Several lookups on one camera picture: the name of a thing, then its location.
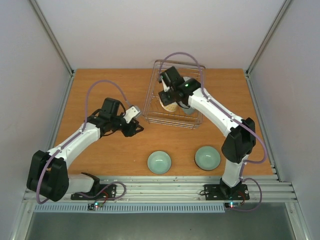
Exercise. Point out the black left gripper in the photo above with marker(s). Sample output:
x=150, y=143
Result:
x=130, y=131

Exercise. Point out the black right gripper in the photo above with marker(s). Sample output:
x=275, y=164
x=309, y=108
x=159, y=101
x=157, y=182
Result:
x=165, y=94

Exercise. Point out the yellow blue patterned bowl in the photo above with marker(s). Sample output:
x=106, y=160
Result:
x=172, y=107

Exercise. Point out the grey speckled bowl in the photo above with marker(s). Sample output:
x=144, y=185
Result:
x=188, y=111

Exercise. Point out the green ring patterned bowl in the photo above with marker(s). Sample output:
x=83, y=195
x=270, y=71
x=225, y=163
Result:
x=159, y=162

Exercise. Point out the pale green bowl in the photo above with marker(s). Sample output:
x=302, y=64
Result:
x=207, y=158

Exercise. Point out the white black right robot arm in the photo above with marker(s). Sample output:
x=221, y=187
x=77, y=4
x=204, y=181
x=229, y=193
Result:
x=238, y=132

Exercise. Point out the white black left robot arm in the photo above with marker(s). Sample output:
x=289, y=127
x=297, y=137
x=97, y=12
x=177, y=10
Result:
x=48, y=173

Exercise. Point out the left controller board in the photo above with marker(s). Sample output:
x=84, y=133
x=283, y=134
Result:
x=94, y=206

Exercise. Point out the controller board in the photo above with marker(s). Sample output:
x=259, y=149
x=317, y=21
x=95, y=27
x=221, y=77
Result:
x=233, y=205
x=94, y=206

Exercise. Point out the right controller board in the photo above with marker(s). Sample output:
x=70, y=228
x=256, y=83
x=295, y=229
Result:
x=233, y=205

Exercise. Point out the metal wire dish rack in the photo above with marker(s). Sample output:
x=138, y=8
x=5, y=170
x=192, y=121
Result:
x=152, y=109

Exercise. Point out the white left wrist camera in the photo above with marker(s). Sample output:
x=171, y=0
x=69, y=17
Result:
x=132, y=113

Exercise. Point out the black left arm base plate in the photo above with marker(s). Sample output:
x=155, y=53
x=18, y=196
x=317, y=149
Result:
x=110, y=191

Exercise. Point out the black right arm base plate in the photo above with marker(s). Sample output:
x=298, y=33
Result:
x=213, y=192

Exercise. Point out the grey slotted cable duct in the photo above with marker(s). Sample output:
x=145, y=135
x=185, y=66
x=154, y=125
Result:
x=132, y=208

